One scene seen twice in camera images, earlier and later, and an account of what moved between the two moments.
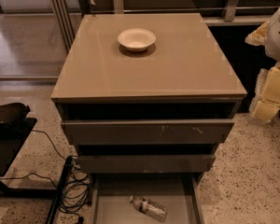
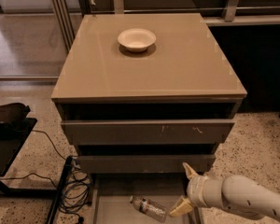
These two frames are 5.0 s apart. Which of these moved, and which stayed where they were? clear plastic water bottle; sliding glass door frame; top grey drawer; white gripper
Moved: white gripper
Stayed: top grey drawer; sliding glass door frame; clear plastic water bottle
